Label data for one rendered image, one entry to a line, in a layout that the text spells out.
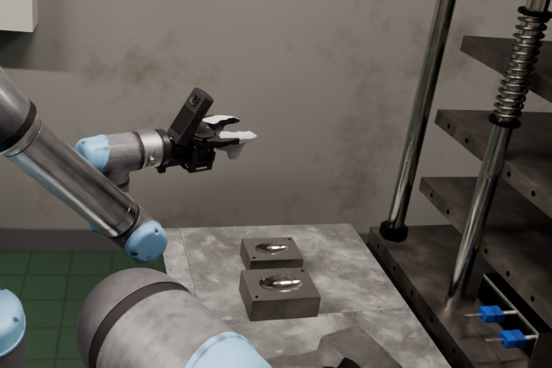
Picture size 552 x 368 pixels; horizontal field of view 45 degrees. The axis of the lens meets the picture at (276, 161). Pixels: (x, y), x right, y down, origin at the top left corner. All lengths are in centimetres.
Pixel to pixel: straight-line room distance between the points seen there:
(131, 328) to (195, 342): 6
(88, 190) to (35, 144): 12
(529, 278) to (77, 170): 128
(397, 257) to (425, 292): 20
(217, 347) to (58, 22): 274
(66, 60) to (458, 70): 195
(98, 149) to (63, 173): 18
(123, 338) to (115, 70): 272
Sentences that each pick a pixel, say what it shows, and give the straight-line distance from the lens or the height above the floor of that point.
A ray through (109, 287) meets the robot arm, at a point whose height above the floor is 160.
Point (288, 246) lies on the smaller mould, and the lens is 216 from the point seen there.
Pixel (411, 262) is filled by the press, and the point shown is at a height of 78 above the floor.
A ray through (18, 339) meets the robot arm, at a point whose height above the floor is 122.
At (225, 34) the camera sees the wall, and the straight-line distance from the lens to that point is 324.
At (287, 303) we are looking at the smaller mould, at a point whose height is 85.
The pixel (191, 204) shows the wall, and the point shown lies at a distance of 356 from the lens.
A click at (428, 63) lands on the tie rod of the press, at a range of 223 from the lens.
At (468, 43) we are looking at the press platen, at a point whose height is 153.
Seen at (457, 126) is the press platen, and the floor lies 128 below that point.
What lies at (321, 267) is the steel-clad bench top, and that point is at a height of 80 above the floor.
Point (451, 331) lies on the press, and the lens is 209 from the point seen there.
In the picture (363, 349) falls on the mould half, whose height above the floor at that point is 91.
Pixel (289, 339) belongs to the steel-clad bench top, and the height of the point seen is 80.
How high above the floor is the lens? 198
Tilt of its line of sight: 24 degrees down
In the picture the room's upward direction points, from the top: 8 degrees clockwise
